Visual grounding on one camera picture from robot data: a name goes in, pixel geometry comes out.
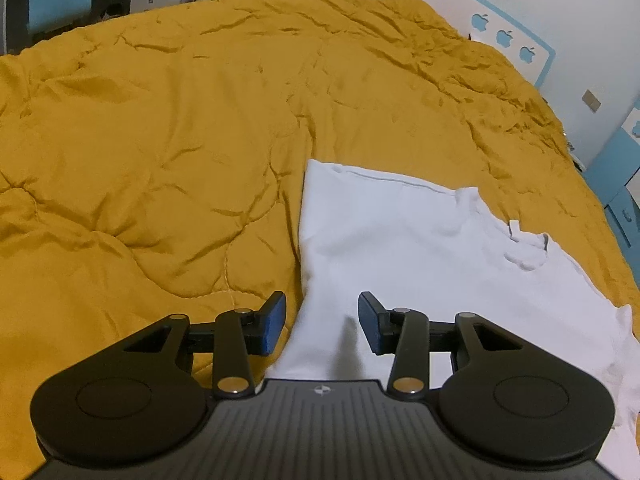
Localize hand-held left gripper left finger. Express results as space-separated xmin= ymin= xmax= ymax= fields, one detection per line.
xmin=122 ymin=290 xmax=287 ymax=400

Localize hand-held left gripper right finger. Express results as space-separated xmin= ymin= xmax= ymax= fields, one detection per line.
xmin=357 ymin=290 xmax=527 ymax=401

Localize white t-shirt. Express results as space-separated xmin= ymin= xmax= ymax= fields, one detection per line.
xmin=247 ymin=159 xmax=640 ymax=480

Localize yellow quilt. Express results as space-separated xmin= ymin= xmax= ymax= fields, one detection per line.
xmin=0 ymin=0 xmax=632 ymax=461

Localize blue nightstand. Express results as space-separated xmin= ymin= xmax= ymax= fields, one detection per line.
xmin=582 ymin=109 xmax=640 ymax=252

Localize white headboard with blue trim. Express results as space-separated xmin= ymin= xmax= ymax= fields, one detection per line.
xmin=295 ymin=0 xmax=557 ymax=89

